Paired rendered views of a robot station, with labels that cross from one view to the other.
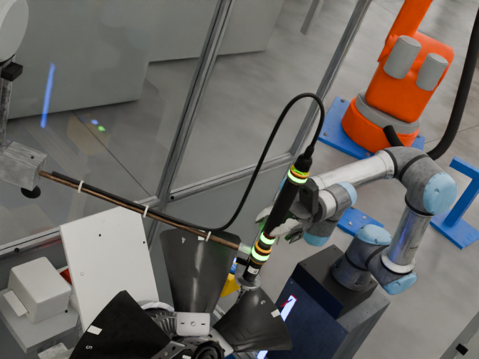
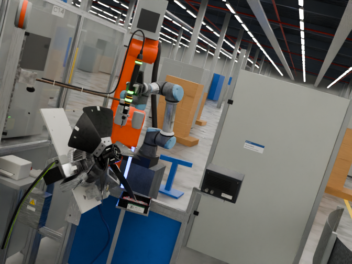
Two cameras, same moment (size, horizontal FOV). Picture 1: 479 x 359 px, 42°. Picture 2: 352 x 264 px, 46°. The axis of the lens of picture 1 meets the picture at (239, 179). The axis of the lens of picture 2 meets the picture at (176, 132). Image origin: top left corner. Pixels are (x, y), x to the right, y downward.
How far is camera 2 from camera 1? 1.63 m
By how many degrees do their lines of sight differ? 31
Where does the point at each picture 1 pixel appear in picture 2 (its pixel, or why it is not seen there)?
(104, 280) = (59, 135)
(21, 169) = (30, 75)
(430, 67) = (137, 116)
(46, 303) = (23, 166)
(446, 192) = (180, 90)
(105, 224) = (54, 113)
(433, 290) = not seen: hidden behind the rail
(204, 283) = (105, 125)
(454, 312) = not seen: hidden behind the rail
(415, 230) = (172, 112)
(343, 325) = (152, 169)
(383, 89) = (116, 133)
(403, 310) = not seen: hidden behind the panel
